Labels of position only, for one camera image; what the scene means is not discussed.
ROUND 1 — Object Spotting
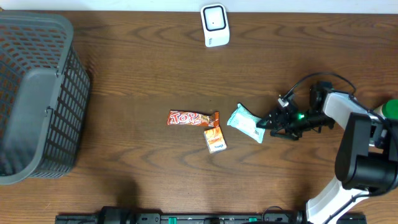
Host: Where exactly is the mint green wipes pack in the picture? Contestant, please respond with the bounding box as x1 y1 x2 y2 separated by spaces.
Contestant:
227 103 265 144

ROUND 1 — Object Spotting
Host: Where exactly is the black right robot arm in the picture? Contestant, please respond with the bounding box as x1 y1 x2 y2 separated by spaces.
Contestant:
256 82 397 223

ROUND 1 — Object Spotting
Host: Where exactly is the red snack wrapper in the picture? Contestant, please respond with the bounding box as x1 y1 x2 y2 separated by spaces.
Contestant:
167 110 220 128

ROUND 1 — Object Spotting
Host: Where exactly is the white barcode scanner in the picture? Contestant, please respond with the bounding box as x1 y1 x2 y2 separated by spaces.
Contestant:
200 3 230 48

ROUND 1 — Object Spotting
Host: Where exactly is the dark grey plastic basket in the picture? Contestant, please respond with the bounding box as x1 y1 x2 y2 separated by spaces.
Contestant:
1 11 91 185

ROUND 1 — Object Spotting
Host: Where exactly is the green lid jar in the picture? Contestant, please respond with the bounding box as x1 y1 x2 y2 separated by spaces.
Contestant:
373 100 398 120

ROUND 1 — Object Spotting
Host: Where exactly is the orange small box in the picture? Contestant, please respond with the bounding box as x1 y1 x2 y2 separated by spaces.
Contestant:
204 127 227 154

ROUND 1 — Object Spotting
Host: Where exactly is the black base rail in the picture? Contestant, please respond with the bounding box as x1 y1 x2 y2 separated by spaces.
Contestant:
55 205 368 224

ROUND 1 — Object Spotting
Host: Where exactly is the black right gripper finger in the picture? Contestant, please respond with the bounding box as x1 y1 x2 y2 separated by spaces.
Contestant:
270 129 300 141
256 108 285 129

